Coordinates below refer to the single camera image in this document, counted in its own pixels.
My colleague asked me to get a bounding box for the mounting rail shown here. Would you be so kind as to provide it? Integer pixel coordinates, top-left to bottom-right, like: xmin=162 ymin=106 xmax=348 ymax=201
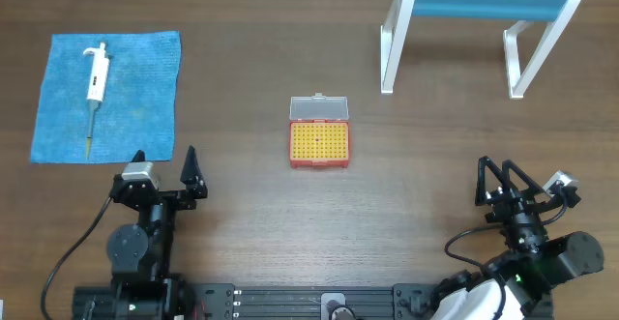
xmin=72 ymin=282 xmax=555 ymax=320

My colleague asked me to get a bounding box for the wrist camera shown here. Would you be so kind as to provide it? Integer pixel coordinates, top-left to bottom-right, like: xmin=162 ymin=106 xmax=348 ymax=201
xmin=542 ymin=169 xmax=581 ymax=209
xmin=120 ymin=160 xmax=162 ymax=189

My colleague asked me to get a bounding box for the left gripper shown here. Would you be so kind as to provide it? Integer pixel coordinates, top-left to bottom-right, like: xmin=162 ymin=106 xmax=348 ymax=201
xmin=111 ymin=145 xmax=210 ymax=212

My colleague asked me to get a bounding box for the red and yellow tip box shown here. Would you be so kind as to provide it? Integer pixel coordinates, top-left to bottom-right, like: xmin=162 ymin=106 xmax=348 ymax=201
xmin=288 ymin=92 xmax=351 ymax=170

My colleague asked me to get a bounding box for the white pipette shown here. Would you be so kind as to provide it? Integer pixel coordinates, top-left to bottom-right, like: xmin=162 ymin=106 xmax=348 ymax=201
xmin=81 ymin=42 xmax=112 ymax=160

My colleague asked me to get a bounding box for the blue cloth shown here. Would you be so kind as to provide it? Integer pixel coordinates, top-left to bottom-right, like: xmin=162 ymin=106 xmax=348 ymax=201
xmin=30 ymin=30 xmax=183 ymax=165

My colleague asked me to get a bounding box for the black cable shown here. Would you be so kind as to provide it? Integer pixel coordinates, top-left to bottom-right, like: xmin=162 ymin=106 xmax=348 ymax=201
xmin=40 ymin=195 xmax=114 ymax=320
xmin=443 ymin=189 xmax=571 ymax=269

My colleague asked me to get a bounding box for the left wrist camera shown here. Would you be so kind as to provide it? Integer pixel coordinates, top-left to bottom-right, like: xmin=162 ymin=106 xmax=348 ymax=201
xmin=120 ymin=160 xmax=162 ymax=189

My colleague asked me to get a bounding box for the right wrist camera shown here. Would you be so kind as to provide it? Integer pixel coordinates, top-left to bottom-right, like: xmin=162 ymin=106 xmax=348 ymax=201
xmin=542 ymin=169 xmax=581 ymax=209

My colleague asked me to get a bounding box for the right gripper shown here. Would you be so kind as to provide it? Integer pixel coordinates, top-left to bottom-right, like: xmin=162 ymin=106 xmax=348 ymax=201
xmin=475 ymin=155 xmax=555 ymax=224

